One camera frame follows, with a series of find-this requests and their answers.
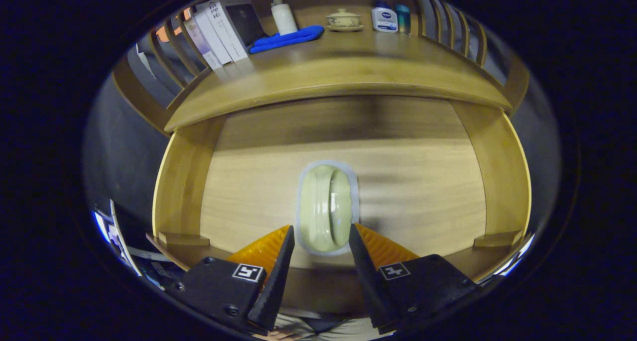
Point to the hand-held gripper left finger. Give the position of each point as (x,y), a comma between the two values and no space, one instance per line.
(271,286)

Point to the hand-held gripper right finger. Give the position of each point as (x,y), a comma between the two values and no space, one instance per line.
(368,281)

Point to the wooden drawer with black knob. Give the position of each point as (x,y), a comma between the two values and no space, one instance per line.
(423,196)

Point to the wooden countertop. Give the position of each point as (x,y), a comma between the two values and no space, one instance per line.
(348,67)

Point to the wooden cabinet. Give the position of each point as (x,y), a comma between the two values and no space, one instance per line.
(144,104)

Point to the thin lilac book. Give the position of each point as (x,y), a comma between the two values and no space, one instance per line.
(204,47)

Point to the blue folded cloth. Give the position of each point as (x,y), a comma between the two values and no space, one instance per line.
(288,38)

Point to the thin white book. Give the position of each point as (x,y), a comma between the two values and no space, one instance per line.
(215,40)

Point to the thick white and dark book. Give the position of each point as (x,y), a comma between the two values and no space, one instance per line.
(231,30)

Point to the beige lidded ceramic cup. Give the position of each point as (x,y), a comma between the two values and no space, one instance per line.
(343,21)

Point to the white lotion bottle blue cap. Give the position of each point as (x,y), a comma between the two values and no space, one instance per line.
(384,20)

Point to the teal slim bottle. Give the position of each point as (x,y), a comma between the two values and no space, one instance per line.
(403,18)

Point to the white pump bottle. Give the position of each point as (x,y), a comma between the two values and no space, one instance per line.
(284,20)

